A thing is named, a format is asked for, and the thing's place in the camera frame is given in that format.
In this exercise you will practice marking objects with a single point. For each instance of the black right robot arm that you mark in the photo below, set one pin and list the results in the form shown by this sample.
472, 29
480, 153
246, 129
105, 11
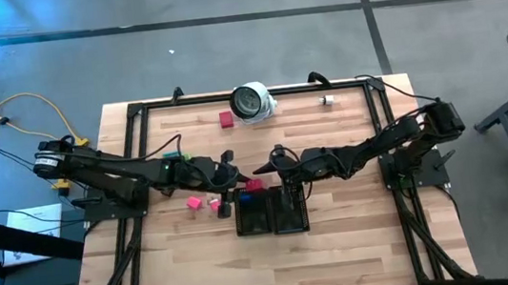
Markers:
379, 145

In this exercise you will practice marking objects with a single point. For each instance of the black metal beam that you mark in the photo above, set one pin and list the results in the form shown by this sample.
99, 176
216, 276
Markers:
30, 242

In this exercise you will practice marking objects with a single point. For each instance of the teal box with window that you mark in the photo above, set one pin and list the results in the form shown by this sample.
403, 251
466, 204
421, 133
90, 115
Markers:
170, 155

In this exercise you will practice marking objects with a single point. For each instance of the pink charger block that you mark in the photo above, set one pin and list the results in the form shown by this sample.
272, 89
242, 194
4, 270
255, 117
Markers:
194, 203

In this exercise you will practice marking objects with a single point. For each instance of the red charger block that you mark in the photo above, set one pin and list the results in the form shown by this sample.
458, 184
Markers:
226, 119
255, 185

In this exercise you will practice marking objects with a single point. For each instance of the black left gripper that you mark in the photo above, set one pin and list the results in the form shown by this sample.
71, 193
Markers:
209, 174

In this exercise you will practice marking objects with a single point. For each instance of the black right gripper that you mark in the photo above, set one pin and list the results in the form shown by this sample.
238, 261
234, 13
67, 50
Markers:
297, 166

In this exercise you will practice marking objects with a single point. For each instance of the white cylinder with black rim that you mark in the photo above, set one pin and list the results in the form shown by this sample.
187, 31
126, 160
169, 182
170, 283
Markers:
249, 102

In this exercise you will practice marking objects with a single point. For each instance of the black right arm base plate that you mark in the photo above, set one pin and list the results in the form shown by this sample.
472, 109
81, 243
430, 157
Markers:
430, 173

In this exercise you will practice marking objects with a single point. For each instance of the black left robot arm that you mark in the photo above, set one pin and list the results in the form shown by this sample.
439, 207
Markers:
108, 166

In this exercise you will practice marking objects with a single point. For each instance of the black frame clamp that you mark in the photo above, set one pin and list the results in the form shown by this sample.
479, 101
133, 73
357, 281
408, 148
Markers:
176, 94
318, 77

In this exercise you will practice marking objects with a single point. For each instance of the black slotted plastic basket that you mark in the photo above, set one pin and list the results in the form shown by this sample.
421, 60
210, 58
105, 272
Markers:
287, 220
253, 219

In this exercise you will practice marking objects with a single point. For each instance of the blue charger block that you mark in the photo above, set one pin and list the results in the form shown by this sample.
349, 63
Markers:
245, 198

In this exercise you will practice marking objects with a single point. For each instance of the black aluminium rig frame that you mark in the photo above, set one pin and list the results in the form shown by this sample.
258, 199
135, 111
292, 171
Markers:
192, 101

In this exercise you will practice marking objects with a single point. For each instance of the white paper sheet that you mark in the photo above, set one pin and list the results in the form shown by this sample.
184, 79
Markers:
37, 222

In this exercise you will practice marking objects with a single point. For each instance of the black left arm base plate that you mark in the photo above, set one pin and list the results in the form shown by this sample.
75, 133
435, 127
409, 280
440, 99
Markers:
98, 210

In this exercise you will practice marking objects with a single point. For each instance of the small white plug adapter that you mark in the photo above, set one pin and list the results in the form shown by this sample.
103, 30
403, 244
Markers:
327, 100

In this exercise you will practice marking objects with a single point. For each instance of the small pink and white charger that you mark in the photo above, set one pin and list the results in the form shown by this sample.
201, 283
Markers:
214, 206

